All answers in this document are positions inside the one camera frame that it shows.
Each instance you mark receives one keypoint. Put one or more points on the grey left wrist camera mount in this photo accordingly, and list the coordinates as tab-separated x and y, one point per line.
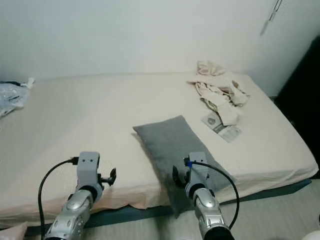
88	167

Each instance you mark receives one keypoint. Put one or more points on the beige crumpled clothes pile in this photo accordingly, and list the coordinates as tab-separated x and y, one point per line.
220	92

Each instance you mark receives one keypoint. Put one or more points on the bluish clear plastic bag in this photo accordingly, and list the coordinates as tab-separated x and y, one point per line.
11	95

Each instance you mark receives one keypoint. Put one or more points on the grey pillow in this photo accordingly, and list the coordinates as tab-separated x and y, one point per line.
167	142

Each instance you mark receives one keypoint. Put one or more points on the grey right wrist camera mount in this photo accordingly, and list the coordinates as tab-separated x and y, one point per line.
199	172

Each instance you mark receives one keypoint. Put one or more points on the bed with cream sheet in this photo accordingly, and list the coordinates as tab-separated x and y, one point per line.
80	120

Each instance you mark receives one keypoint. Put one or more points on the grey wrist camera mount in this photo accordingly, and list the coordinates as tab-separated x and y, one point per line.
199	172
88	167

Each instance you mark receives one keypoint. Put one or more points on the dark blue bed frame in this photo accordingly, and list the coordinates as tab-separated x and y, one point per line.
130	212

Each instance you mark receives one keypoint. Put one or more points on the pale pink cloth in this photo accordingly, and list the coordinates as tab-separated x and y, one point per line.
12	232

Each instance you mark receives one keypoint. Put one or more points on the printed paper packet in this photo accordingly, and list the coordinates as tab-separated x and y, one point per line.
230	133

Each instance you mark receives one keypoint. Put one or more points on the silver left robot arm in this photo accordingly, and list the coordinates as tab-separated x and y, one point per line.
72	212

